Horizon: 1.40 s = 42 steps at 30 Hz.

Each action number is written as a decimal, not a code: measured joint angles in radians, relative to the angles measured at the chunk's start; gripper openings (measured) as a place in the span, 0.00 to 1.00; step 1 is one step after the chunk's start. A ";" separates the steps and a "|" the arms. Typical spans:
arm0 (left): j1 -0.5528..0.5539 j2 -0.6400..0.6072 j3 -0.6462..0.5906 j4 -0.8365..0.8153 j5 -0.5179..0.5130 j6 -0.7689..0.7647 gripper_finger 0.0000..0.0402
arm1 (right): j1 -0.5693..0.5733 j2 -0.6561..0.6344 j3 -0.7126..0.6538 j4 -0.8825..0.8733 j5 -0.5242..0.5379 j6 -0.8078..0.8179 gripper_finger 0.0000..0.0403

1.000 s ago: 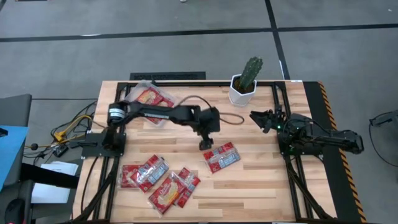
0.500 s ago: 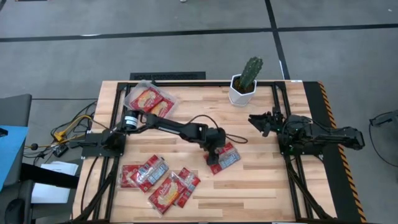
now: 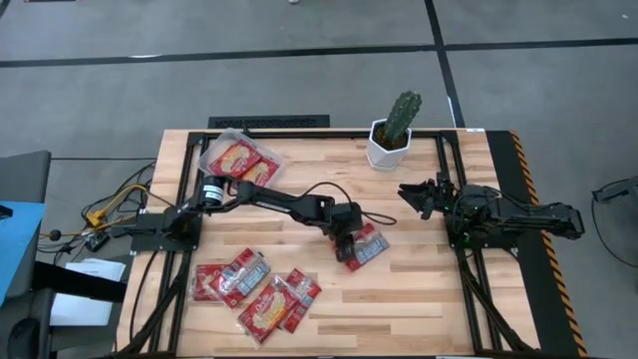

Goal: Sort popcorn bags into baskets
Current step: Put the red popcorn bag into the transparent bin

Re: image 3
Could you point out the black aluminium table frame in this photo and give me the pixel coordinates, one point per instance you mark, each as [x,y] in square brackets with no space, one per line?
[179,289]

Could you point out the green cactus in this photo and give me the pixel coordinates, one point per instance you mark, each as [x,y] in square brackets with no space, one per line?
[401,114]

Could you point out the grey device on floor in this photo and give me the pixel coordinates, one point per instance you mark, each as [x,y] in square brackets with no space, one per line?
[618,188]

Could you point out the white paper stack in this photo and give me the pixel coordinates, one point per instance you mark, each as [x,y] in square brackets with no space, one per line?
[90,311]

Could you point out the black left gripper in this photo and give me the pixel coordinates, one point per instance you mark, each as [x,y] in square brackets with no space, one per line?
[346,219]

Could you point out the red popcorn bag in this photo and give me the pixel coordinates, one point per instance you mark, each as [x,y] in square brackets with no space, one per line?
[266,309]
[369,247]
[304,294]
[241,276]
[262,172]
[202,284]
[234,158]

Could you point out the white faceted plant pot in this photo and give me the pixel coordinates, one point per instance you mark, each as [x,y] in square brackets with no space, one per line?
[381,152]

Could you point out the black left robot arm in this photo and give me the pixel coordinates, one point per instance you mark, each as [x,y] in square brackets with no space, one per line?
[279,202]

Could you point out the clear plastic basket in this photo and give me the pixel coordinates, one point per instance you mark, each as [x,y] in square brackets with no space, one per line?
[209,154]

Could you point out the black power adapter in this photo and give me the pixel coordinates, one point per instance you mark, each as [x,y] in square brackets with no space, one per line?
[97,242]

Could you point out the hazard-striped black table edge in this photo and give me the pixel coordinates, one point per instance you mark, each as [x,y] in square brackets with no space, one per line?
[543,299]

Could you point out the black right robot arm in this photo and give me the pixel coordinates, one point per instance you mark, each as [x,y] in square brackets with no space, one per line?
[518,214]

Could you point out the blue panel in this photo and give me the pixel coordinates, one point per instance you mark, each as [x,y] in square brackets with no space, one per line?
[17,244]

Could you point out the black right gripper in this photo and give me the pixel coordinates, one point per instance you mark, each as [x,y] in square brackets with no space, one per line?
[441,197]

